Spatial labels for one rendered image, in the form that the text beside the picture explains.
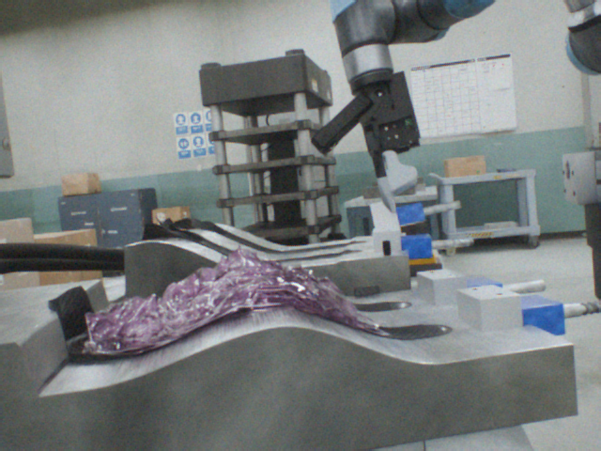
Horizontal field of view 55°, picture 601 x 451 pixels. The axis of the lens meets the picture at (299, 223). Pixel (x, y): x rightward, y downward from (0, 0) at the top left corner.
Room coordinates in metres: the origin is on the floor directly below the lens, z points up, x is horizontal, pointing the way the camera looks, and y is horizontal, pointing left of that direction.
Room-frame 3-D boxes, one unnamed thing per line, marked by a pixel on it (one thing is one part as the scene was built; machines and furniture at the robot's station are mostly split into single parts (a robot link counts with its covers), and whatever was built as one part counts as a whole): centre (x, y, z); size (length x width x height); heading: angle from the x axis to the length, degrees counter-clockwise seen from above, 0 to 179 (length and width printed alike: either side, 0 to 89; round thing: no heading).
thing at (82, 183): (7.80, 2.85, 1.26); 0.42 x 0.33 x 0.29; 76
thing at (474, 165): (6.58, -1.93, 0.94); 0.41 x 0.33 x 0.29; 84
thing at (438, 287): (0.61, -0.19, 0.86); 0.13 x 0.05 x 0.05; 97
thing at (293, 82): (5.57, 0.09, 1.03); 1.54 x 0.94 x 2.06; 166
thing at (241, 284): (0.52, 0.07, 0.90); 0.26 x 0.18 x 0.08; 97
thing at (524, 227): (6.53, -2.09, 0.47); 1.10 x 0.52 x 0.94; 84
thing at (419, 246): (0.77, -0.16, 0.89); 0.13 x 0.05 x 0.05; 80
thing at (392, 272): (0.88, 0.09, 0.87); 0.50 x 0.26 x 0.14; 80
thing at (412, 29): (0.96, -0.23, 1.24); 0.11 x 0.11 x 0.08; 20
